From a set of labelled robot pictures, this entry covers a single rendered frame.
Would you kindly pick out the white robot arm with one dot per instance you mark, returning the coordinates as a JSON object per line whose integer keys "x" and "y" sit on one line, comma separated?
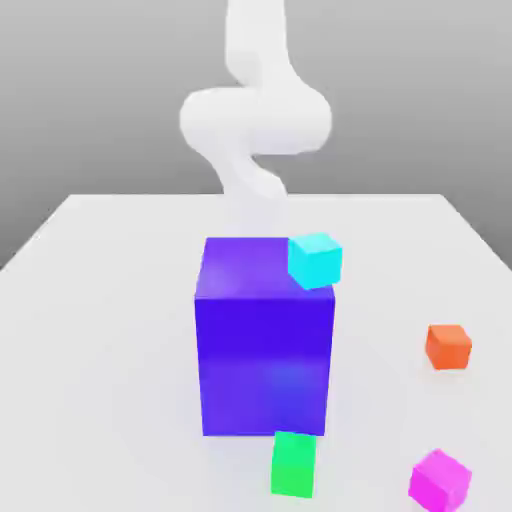
{"x": 256, "y": 120}

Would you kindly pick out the small magenta cube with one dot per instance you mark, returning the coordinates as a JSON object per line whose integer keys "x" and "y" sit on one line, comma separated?
{"x": 438, "y": 482}

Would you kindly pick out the small cyan cube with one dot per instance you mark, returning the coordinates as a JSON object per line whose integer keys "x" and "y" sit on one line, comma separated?
{"x": 316, "y": 262}

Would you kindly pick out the small orange cube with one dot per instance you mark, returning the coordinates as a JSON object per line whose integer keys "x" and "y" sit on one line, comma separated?
{"x": 448, "y": 348}

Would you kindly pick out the small green cube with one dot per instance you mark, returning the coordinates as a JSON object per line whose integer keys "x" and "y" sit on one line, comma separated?
{"x": 293, "y": 466}

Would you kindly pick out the large purple box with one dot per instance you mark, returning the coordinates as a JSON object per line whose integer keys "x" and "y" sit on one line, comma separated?
{"x": 264, "y": 360}

